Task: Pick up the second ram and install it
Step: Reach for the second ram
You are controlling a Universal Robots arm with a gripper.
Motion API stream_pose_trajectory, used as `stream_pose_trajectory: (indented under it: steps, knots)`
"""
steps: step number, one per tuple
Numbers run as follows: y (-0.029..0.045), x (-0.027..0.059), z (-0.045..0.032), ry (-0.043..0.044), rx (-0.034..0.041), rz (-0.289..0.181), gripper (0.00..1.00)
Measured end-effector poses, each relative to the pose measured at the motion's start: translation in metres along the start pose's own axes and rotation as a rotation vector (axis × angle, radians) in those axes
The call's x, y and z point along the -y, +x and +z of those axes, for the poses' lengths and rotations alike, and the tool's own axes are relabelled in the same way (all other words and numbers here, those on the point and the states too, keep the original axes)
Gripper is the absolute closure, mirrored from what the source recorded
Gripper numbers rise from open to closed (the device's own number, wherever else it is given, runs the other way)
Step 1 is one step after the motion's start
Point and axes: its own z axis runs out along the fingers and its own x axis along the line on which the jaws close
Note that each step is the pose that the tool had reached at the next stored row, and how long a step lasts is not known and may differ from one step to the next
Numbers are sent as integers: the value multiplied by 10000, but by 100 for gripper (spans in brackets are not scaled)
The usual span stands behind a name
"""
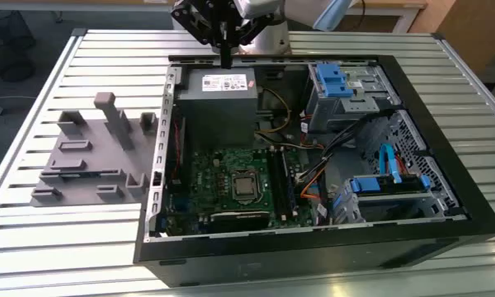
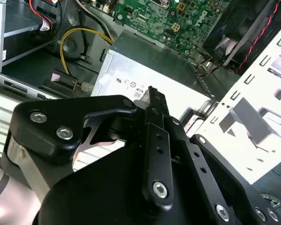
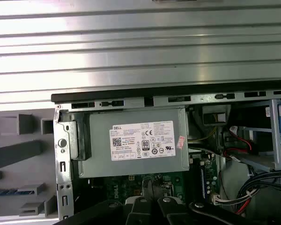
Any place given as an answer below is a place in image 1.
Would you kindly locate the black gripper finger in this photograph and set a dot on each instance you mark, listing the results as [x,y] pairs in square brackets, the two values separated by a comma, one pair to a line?
[193,24]
[229,49]

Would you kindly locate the RAM stick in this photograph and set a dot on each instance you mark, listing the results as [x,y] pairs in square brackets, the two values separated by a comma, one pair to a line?
[80,175]

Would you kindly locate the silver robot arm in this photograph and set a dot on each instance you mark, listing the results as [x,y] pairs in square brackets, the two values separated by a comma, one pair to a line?
[268,37]

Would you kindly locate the grey power supply unit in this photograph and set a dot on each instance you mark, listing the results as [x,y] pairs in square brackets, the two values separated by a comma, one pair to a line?
[219,117]

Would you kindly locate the metal drive cage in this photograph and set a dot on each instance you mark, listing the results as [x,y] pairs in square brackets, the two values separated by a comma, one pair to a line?
[355,105]

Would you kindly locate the green motherboard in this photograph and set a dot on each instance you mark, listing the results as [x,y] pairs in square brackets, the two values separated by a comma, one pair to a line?
[208,185]

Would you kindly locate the silver CPU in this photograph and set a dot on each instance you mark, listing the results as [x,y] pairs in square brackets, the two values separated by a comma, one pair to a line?
[244,187]

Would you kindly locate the black mesh waste bin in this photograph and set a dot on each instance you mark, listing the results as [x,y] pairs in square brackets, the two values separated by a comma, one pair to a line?
[8,46]

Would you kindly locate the grey parts rack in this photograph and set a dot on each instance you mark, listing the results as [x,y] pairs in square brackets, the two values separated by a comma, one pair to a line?
[91,148]

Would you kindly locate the hard disk in blue carrier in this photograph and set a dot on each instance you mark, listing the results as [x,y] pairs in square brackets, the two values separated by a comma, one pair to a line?
[367,185]

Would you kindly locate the black graphics card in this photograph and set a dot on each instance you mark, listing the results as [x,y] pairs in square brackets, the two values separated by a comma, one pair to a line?
[239,221]

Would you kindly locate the wooden cabinet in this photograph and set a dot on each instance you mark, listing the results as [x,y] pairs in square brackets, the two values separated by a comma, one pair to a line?
[470,31]

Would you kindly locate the metal disk bay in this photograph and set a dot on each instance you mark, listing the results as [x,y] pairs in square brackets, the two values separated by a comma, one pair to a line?
[395,198]

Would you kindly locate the black PC case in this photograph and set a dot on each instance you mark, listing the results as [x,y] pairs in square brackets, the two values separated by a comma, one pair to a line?
[314,256]

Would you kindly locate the blue plastic drive bracket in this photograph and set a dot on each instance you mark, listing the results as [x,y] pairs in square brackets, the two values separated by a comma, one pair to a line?
[334,83]

